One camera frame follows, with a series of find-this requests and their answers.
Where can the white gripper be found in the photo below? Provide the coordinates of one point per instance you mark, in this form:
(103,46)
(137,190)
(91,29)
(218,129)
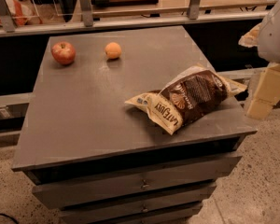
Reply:
(274,37)

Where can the brown chip bag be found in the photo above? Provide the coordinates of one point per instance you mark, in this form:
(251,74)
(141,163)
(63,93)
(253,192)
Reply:
(191,95)

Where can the metal railing frame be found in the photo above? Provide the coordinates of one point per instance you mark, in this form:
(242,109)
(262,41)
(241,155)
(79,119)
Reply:
(49,18)

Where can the orange fruit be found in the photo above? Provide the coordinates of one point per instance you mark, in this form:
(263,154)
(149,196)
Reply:
(113,50)

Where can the grey drawer cabinet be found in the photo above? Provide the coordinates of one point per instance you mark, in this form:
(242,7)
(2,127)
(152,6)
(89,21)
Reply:
(101,161)

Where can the red apple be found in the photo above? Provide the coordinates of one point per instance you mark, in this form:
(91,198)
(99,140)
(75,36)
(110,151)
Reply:
(64,53)

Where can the orange white plastic bag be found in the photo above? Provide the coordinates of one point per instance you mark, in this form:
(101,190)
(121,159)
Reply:
(20,13)

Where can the black wooden handled tool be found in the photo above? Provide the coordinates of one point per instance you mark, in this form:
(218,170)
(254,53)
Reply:
(111,3)

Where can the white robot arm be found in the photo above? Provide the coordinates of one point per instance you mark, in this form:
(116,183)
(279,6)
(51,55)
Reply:
(266,38)

